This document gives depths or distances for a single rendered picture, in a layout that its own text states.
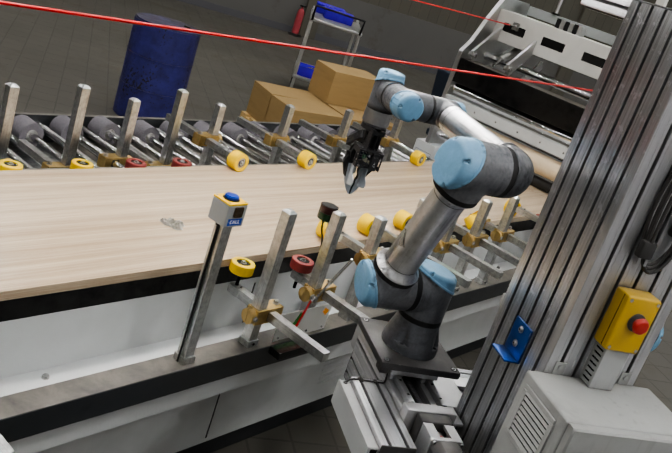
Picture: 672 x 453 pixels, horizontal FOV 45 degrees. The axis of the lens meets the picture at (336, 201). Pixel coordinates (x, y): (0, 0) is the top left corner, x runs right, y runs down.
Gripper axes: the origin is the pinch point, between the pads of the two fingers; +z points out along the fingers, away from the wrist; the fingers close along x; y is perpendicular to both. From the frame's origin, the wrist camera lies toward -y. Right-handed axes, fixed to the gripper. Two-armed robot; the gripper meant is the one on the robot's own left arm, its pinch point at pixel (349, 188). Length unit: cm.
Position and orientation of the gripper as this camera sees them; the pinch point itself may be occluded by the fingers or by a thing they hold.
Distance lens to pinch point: 227.1
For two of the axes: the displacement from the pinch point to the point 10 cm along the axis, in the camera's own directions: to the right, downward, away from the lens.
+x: 9.2, 2.0, 3.4
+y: 2.4, 3.9, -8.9
